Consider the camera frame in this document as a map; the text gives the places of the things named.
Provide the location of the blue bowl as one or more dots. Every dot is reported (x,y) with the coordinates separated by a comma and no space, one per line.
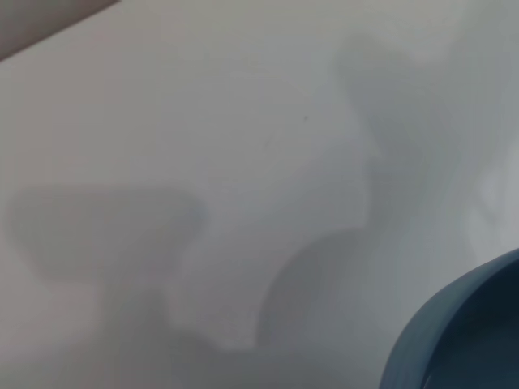
(466,332)

